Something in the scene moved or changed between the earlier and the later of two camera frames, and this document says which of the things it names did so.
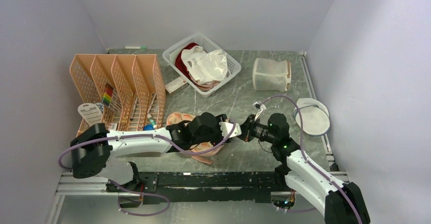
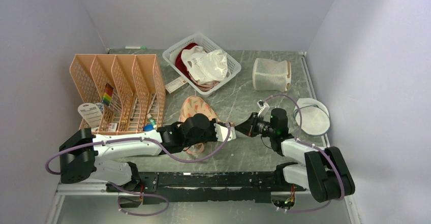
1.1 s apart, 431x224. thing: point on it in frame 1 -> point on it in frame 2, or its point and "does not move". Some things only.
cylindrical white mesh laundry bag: (270, 75) does not move
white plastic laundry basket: (202, 63) does not move
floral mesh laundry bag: (206, 157) -> (194, 105)
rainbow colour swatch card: (108, 94) does not move
